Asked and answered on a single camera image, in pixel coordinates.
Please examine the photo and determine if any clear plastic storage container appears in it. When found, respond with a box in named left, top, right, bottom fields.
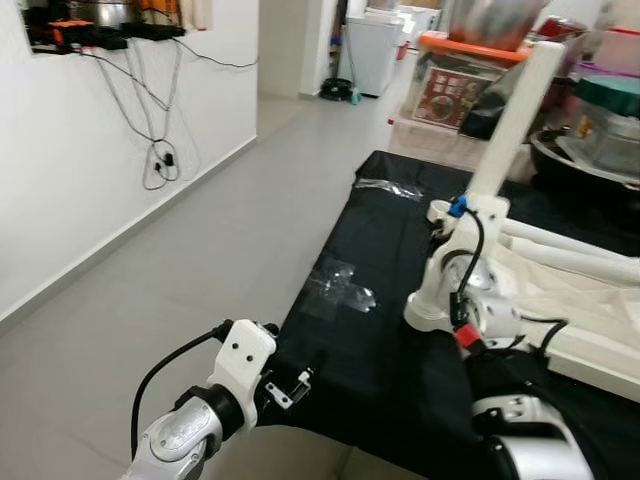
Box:
left=568, top=105, right=640, bottom=177

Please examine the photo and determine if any black tablecloth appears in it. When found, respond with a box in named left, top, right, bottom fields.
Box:
left=255, top=150, right=640, bottom=480

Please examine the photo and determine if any white appliance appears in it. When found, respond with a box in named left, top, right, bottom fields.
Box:
left=345, top=8, right=407, bottom=98

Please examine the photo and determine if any black wok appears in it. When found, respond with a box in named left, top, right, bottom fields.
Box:
left=528, top=130, right=640, bottom=203

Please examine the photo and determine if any black glossy bag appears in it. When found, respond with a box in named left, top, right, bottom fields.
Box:
left=458, top=60, right=561, bottom=141

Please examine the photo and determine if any green lidded pot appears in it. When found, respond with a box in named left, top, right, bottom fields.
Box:
left=575, top=75, right=640, bottom=119

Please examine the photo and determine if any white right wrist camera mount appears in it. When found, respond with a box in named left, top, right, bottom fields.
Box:
left=428, top=193, right=511, bottom=261

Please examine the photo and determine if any clear tape patch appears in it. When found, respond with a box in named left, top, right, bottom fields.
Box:
left=303, top=257, right=380, bottom=321

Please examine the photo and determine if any orange black device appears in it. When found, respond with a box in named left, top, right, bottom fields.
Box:
left=48, top=19, right=93, bottom=47

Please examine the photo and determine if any clear tape strip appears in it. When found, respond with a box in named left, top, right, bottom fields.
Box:
left=355, top=177, right=427, bottom=201

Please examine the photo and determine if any black wall cable bundle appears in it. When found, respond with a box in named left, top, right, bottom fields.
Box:
left=85, top=38, right=258, bottom=192

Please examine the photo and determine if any orange lidded storage box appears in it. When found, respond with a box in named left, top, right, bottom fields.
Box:
left=408, top=32, right=533, bottom=131

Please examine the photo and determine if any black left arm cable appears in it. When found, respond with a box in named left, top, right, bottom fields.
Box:
left=130, top=322, right=233, bottom=456

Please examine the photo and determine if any red lidded clear tub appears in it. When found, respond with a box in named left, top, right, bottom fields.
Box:
left=590, top=25, right=640, bottom=77

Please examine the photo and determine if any teal mop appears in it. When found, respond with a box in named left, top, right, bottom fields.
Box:
left=333, top=30, right=363, bottom=105

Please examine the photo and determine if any white plastic table top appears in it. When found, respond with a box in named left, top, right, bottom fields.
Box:
left=405, top=200, right=640, bottom=401

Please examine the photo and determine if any steel pot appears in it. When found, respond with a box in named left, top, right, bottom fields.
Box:
left=440, top=0, right=553, bottom=51

